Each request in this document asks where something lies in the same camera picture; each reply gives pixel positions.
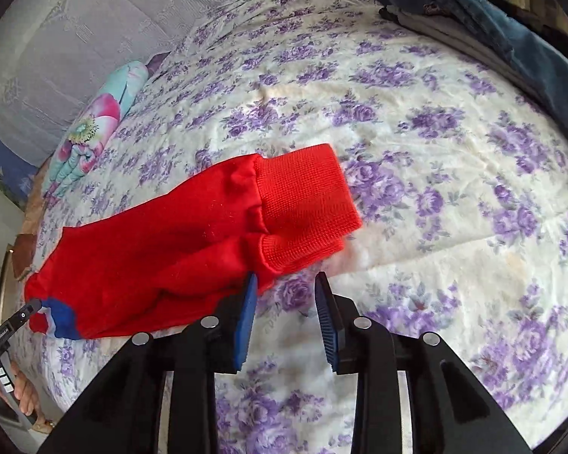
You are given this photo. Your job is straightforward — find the stack of folded jeans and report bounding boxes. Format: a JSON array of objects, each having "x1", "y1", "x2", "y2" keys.
[{"x1": 376, "y1": 0, "x2": 568, "y2": 139}]

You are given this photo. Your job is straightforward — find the white lace bed cover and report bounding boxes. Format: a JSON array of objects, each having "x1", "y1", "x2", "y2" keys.
[{"x1": 0, "y1": 0, "x2": 226, "y2": 165}]

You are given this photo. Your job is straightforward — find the purple floral bed sheet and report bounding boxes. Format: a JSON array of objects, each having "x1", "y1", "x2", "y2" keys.
[{"x1": 36, "y1": 0, "x2": 568, "y2": 446}]

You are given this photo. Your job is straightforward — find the blue pillow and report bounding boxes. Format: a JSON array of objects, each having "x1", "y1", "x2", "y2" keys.
[{"x1": 0, "y1": 140, "x2": 39, "y2": 209}]

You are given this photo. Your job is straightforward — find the folded teal floral quilt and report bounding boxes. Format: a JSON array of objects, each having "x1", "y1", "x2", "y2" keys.
[{"x1": 42, "y1": 61, "x2": 150, "y2": 201}]

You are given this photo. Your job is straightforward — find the person's left hand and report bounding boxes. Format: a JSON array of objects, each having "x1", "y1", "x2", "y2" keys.
[{"x1": 11, "y1": 362, "x2": 44, "y2": 419}]

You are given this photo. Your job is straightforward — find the red track pants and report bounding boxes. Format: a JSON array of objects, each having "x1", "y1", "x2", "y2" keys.
[{"x1": 24, "y1": 145, "x2": 361, "y2": 340}]

